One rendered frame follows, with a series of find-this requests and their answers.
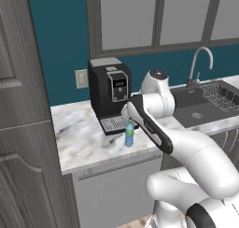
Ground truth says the black coffee machine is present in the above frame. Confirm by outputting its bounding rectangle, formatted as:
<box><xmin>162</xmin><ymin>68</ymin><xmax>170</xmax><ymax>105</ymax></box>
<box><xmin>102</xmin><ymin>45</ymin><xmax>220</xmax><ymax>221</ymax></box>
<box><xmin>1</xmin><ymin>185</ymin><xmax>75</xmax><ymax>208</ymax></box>
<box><xmin>87</xmin><ymin>57</ymin><xmax>140</xmax><ymax>136</ymax></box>

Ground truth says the blue water bottle green cap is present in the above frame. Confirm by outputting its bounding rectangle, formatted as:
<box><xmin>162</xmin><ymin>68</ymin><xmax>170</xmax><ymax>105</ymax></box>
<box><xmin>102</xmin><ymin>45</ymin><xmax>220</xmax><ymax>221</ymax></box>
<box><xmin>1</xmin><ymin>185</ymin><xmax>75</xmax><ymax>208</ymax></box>
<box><xmin>124</xmin><ymin>120</ymin><xmax>135</xmax><ymax>148</ymax></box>

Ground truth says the dark grey sink basin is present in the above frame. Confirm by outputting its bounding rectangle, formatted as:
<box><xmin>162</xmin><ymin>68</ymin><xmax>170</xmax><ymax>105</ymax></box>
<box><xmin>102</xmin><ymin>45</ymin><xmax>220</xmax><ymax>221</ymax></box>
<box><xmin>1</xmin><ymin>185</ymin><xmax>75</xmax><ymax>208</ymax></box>
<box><xmin>170</xmin><ymin>79</ymin><xmax>239</xmax><ymax>129</ymax></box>

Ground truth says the silver dishwasher front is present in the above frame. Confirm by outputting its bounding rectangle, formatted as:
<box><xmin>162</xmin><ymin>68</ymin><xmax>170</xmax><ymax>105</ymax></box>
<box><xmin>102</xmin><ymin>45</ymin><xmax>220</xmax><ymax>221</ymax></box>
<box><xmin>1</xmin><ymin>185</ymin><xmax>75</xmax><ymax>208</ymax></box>
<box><xmin>71</xmin><ymin>155</ymin><xmax>163</xmax><ymax>228</ymax></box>

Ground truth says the silver curved tap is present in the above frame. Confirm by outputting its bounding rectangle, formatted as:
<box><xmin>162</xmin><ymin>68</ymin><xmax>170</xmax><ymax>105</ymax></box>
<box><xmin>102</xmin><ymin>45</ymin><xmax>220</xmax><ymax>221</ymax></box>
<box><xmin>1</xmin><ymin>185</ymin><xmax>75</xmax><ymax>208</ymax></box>
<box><xmin>186</xmin><ymin>46</ymin><xmax>215</xmax><ymax>88</ymax></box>

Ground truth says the tall grey wood cupboard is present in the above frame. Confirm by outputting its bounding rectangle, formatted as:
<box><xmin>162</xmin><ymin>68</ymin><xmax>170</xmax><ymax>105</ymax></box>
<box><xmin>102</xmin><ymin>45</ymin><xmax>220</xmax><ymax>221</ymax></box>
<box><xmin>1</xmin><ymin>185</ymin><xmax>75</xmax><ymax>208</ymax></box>
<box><xmin>0</xmin><ymin>0</ymin><xmax>81</xmax><ymax>228</ymax></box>

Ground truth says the grey framed window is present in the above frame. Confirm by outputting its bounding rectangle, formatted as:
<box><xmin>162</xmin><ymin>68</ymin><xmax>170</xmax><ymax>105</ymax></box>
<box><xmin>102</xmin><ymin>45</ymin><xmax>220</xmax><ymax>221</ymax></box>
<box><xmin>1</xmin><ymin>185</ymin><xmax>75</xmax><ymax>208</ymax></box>
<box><xmin>85</xmin><ymin>0</ymin><xmax>239</xmax><ymax>59</ymax></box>

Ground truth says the grey sink cupboard door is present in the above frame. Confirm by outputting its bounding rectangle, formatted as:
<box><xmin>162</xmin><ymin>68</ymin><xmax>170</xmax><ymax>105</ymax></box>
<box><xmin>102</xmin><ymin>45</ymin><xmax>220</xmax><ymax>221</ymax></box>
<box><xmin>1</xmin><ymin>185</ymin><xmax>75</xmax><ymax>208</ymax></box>
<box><xmin>210</xmin><ymin>128</ymin><xmax>239</xmax><ymax>163</ymax></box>

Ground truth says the white wall socket plate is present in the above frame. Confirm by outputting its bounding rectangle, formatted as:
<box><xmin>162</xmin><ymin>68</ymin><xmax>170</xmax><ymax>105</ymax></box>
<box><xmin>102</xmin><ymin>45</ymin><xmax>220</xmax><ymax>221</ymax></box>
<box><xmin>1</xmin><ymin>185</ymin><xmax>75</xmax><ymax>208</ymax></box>
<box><xmin>75</xmin><ymin>68</ymin><xmax>90</xmax><ymax>90</ymax></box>

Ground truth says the wire dish rack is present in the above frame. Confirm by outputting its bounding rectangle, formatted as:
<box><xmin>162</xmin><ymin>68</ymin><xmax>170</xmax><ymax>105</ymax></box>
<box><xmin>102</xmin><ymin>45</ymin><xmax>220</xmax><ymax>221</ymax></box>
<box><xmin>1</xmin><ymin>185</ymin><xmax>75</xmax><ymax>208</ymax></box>
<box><xmin>199</xmin><ymin>82</ymin><xmax>239</xmax><ymax>113</ymax></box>

